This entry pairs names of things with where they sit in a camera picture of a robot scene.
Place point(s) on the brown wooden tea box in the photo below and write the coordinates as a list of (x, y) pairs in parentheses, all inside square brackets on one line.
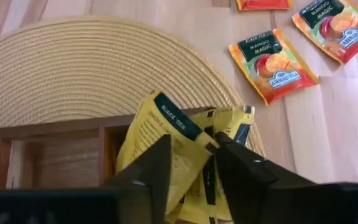
[(57, 161)]

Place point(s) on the mango magic tea packet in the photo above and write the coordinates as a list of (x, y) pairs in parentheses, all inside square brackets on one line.
[(334, 28), (263, 3), (272, 65)]

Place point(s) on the yellow black tea packet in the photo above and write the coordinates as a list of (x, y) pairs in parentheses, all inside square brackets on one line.
[(197, 211), (232, 119), (148, 124)]

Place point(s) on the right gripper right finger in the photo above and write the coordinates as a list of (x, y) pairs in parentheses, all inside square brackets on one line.
[(253, 186)]

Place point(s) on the round woven straw placemat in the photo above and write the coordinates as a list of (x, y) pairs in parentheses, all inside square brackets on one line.
[(73, 68)]

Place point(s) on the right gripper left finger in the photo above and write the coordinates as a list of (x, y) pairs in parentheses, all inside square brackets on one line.
[(145, 186)]

